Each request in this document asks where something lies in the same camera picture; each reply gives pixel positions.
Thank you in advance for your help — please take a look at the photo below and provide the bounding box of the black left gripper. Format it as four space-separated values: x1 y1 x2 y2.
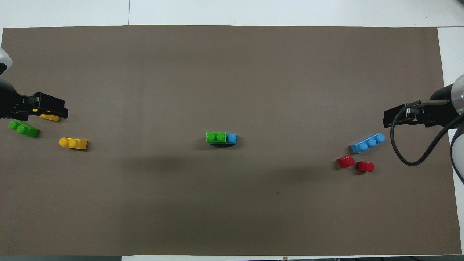
10 92 69 122

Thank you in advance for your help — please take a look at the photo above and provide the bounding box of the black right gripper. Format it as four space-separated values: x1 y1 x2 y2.
383 101 451 128

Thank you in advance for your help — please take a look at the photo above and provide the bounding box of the blue three-stud toy block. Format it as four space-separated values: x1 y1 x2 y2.
210 133 237 148
350 133 386 154

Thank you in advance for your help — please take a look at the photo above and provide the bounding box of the green two-stud toy block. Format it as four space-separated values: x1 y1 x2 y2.
8 120 40 138
206 132 227 144

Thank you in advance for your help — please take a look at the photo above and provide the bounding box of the yellow two-stud toy block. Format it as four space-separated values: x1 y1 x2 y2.
32 108 60 122
59 137 88 150

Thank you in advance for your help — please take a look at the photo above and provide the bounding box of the brown paper table mat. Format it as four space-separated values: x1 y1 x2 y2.
1 25 463 256

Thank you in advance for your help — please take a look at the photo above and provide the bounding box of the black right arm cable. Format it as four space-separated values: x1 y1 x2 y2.
390 101 464 166

